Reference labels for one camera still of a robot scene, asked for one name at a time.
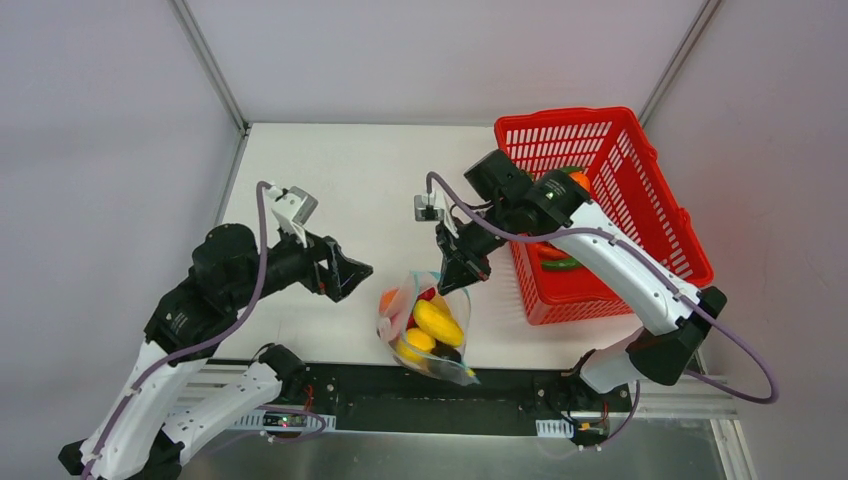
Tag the green chili pepper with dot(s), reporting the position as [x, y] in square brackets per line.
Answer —
[565, 264]

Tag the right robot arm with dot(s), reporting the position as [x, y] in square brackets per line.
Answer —
[676, 315]

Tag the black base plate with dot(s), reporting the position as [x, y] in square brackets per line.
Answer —
[393, 399]

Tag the orange tangerine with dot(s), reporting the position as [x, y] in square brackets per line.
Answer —
[387, 307]

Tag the dark purple passion fruit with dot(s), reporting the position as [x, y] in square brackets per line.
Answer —
[443, 354]

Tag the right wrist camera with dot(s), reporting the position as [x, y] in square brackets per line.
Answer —
[433, 207]

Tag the clear zip top bag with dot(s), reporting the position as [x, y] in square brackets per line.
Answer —
[390, 330]

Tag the yellow lemon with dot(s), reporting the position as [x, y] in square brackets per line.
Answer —
[414, 345]

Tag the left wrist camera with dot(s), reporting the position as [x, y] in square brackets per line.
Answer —
[292, 207]

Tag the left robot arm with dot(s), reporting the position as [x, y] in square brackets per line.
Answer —
[148, 441]

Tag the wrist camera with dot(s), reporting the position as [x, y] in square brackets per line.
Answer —
[433, 207]
[292, 207]

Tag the yellow corn cob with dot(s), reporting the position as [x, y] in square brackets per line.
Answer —
[435, 318]

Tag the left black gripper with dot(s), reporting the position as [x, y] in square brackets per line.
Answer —
[324, 266]

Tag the red chili pepper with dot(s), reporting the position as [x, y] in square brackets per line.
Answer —
[425, 295]

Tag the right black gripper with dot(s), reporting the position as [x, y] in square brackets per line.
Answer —
[460, 244]

